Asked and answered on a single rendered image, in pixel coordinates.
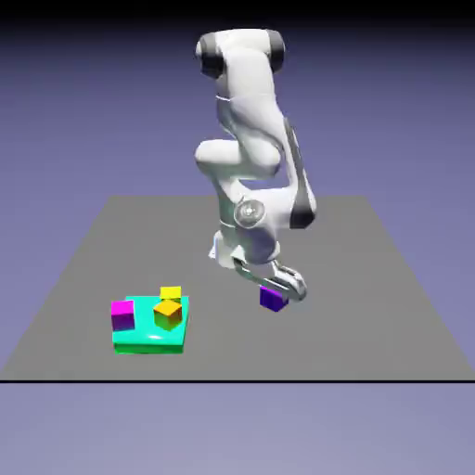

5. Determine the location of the small magenta cube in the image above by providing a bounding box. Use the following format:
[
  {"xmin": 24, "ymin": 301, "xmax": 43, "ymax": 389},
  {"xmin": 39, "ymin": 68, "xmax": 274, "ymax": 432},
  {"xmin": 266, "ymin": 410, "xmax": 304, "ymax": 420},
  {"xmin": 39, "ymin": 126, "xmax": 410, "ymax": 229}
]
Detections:
[{"xmin": 109, "ymin": 299, "xmax": 136, "ymax": 333}]

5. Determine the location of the large cyan box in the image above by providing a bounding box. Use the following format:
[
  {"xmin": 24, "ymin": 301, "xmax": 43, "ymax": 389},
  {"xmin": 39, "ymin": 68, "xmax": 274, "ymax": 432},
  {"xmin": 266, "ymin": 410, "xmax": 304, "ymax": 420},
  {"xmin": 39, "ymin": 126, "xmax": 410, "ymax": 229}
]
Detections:
[{"xmin": 111, "ymin": 294, "xmax": 191, "ymax": 356}]

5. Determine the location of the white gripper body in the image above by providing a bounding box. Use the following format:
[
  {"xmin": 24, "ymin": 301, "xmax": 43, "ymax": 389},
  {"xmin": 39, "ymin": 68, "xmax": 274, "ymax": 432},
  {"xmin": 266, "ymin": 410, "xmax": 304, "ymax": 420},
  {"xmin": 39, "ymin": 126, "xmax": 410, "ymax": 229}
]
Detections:
[{"xmin": 232, "ymin": 257, "xmax": 309, "ymax": 303}]

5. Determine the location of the small purple cube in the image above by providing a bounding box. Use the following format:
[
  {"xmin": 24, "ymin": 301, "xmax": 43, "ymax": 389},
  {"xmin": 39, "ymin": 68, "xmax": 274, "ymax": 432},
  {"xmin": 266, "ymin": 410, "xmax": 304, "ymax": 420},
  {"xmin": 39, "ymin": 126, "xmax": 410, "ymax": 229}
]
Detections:
[{"xmin": 259, "ymin": 285, "xmax": 290, "ymax": 314}]

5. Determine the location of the small orange cube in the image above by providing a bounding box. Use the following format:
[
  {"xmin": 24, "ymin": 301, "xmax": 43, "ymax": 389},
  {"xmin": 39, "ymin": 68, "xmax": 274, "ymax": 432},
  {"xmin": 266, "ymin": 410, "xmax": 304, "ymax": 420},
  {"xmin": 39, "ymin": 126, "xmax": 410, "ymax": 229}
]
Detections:
[{"xmin": 152, "ymin": 299, "xmax": 184, "ymax": 332}]

